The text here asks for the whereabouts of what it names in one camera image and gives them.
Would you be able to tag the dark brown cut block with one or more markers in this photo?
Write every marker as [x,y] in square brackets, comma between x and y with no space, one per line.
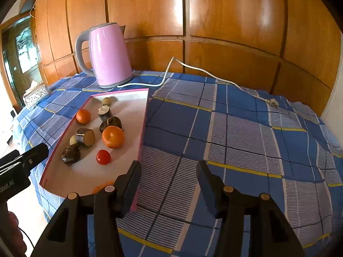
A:
[85,137]

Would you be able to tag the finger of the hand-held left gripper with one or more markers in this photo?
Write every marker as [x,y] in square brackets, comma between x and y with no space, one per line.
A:
[36,155]

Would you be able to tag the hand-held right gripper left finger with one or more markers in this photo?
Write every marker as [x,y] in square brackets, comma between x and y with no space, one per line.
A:
[131,187]

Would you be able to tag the patterned tissue box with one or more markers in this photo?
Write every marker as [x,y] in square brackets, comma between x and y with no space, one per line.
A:
[36,96]

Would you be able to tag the small greenish-tan round fruit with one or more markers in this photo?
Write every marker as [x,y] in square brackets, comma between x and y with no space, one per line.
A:
[106,101]

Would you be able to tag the large orange with stem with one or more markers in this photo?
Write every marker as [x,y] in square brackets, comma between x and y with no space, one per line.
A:
[113,137]

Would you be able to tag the pink electric kettle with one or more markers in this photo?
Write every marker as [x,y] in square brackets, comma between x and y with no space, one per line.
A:
[109,56]

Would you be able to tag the blue plaid tablecloth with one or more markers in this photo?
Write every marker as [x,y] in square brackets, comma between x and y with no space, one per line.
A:
[241,144]

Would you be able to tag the tan round potato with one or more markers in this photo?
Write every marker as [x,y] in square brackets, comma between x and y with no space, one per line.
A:
[73,140]

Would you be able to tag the person's left hand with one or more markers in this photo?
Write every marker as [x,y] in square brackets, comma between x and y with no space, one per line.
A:
[14,230]

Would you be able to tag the wooden framed glass door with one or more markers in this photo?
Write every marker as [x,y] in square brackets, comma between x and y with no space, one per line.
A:
[21,53]

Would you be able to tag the pink shallow box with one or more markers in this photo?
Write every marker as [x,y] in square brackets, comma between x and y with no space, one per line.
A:
[126,117]

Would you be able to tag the dark cylinder with pale cut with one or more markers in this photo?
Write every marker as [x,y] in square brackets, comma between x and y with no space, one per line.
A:
[105,113]

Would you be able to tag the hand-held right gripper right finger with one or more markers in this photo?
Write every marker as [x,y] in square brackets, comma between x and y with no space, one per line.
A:
[207,192]

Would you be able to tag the red tomato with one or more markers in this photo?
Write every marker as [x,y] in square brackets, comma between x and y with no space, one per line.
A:
[103,157]

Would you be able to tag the small orange mandarin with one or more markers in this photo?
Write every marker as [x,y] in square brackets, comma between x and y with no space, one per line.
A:
[83,116]

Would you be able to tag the small orange carrot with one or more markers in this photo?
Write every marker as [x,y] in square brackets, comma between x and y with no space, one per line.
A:
[100,186]

